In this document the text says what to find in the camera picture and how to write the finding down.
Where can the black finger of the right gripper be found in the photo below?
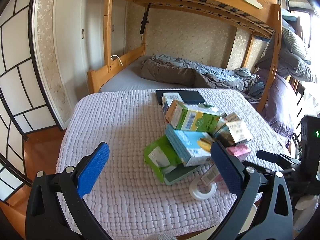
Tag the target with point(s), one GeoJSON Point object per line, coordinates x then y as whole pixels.
{"type": "Point", "coordinates": [283, 161]}

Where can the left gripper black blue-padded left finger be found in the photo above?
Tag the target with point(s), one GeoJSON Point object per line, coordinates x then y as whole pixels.
{"type": "Point", "coordinates": [56, 208]}

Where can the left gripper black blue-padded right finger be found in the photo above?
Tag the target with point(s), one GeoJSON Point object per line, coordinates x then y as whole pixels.
{"type": "Point", "coordinates": [262, 209]}

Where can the white blue medicine box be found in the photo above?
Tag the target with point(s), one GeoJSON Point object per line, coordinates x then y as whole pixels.
{"type": "Point", "coordinates": [231, 131]}

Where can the teal green card box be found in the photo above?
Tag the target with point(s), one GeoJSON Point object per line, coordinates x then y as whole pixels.
{"type": "Point", "coordinates": [179, 173]}

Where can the light blue medicine box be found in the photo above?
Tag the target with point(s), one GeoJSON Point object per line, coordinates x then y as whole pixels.
{"type": "Point", "coordinates": [193, 148]}

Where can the green plastic pouch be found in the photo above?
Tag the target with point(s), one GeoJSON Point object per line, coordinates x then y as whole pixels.
{"type": "Point", "coordinates": [161, 157]}

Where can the pink packet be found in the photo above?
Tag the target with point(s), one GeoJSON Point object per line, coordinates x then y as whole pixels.
{"type": "Point", "coordinates": [239, 151]}

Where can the purple pillow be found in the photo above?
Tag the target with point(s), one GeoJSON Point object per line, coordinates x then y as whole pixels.
{"type": "Point", "coordinates": [280, 111]}

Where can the white tape roll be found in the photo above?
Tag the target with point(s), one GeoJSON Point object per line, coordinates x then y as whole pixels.
{"type": "Point", "coordinates": [199, 191]}

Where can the pink quilted bed cover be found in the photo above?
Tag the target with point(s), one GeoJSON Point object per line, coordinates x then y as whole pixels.
{"type": "Point", "coordinates": [127, 199]}

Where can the blue grey duvet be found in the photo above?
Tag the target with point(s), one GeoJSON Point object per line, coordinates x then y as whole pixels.
{"type": "Point", "coordinates": [240, 79]}

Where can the striped grey bedding pile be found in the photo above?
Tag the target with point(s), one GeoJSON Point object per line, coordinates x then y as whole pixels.
{"type": "Point", "coordinates": [294, 56]}

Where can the shoji sliding door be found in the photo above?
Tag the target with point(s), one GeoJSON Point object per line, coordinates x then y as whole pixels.
{"type": "Point", "coordinates": [24, 106]}

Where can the green yellow medicine box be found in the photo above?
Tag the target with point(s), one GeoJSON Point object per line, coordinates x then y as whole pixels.
{"type": "Point", "coordinates": [185, 117]}

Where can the dark blue notebook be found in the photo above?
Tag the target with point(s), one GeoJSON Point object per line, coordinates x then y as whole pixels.
{"type": "Point", "coordinates": [192, 97]}

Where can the white orange medicine box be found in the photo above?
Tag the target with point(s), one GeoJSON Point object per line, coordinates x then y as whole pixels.
{"type": "Point", "coordinates": [167, 99]}

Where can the brown blanket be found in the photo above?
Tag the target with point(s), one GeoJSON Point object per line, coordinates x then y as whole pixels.
{"type": "Point", "coordinates": [166, 72]}

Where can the white cloud decoration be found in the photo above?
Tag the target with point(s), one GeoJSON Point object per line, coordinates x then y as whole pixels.
{"type": "Point", "coordinates": [254, 3]}

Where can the black clamp on bed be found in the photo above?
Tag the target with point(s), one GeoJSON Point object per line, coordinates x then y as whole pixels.
{"type": "Point", "coordinates": [145, 19]}

